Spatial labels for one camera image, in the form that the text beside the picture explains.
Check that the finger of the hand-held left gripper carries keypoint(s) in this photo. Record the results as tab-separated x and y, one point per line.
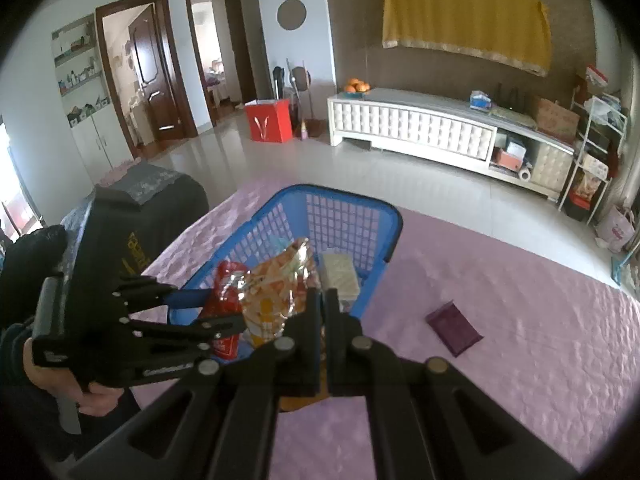
190	297
210	327

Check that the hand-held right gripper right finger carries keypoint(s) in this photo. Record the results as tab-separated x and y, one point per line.
340	355

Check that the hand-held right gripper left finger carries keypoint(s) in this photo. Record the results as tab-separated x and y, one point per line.
305	350

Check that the red snack packet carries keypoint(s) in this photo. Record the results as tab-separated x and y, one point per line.
225	285

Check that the orange snack bag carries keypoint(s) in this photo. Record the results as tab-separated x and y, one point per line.
280	295

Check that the cracker packet with green edge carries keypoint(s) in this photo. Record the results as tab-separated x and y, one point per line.
340	272

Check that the blue plastic basket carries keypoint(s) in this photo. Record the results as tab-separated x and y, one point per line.
340	215

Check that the person's left forearm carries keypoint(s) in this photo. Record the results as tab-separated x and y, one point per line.
20	410

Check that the person's left hand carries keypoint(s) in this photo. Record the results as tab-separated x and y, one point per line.
97	402

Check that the black fuzzy cloth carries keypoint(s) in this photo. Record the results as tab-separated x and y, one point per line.
30	260

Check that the maroon packet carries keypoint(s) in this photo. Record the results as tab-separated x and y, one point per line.
452	327

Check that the grey lace cloth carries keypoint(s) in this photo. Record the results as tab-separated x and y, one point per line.
150	180

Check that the pink tablecloth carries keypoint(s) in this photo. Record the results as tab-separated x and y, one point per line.
500	310

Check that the white floor cabinet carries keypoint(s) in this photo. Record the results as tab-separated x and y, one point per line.
97	140

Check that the red gift bag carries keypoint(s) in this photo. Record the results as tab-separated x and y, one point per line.
267	121

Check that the small pink bottle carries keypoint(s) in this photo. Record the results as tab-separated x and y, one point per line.
303	130

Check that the brown wooden door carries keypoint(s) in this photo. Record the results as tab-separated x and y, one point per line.
150	60

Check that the white tufted TV cabinet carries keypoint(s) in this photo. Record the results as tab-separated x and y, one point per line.
410	120

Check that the brown round stand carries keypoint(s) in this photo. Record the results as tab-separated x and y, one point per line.
300	77

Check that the red box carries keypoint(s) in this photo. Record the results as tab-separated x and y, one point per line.
507	160

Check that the white tape roll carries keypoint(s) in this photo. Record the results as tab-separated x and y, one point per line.
524	174

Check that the plate of oranges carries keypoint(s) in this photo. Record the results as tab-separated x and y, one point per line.
357	86

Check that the blue tissue box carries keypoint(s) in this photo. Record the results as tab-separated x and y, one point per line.
481	100

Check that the printed box with face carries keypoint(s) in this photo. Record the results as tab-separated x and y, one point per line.
587	187

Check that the pink shopping bag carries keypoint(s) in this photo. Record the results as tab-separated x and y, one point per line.
615	227

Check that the white metal rack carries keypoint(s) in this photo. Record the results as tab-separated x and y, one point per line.
592	160

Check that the cardboard box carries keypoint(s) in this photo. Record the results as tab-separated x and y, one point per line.
555	115

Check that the yellow cloth cover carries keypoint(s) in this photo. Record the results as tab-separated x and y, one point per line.
465	15

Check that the red and white bag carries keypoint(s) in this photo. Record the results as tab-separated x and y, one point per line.
596	75

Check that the wall shelf with bottles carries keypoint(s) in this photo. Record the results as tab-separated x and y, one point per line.
77	65

